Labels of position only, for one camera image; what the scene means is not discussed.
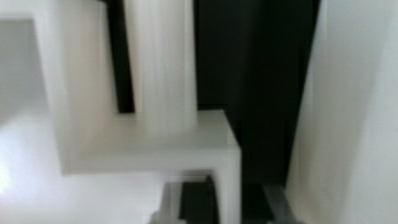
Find white chair seat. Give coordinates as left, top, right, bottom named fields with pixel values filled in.
left=0, top=0, right=242, bottom=224

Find white U-shaped fence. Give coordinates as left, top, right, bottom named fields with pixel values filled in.
left=287, top=0, right=398, bottom=224

